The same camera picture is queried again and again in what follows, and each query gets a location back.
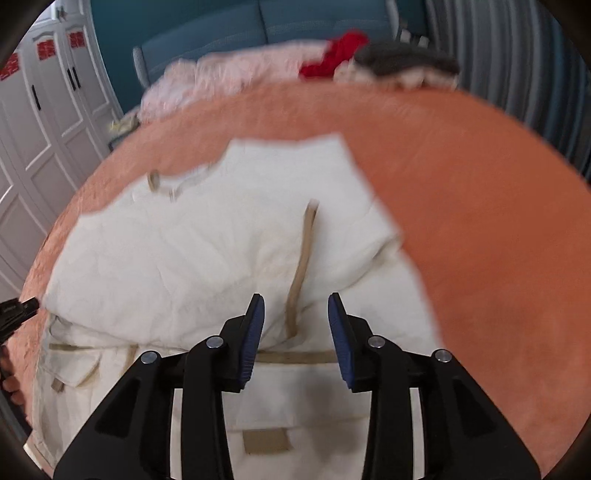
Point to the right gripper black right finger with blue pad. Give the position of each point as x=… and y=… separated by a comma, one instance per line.
x=465, y=434

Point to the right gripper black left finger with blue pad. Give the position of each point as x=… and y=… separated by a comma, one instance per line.
x=128, y=435

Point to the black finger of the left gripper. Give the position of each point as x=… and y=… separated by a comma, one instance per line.
x=30, y=307

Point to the cream quilted jacket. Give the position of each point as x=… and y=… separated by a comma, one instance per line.
x=166, y=263

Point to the person's left hand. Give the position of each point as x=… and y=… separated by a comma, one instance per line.
x=10, y=383

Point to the yellow patterned small cloth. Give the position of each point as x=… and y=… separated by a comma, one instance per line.
x=123, y=126

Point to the white wardrobe with red stickers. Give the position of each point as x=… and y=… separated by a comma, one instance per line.
x=57, y=106

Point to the orange plush bedspread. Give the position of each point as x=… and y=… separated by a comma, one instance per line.
x=496, y=221

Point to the pink fluffy garment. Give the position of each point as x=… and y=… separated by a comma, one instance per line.
x=225, y=74

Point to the white cream garment pile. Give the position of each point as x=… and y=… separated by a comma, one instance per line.
x=408, y=79

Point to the grey striped curtain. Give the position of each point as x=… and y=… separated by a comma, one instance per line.
x=515, y=55

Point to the dark grey garment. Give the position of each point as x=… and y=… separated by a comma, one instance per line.
x=384, y=58

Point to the red garment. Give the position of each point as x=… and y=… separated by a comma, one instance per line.
x=339, y=50

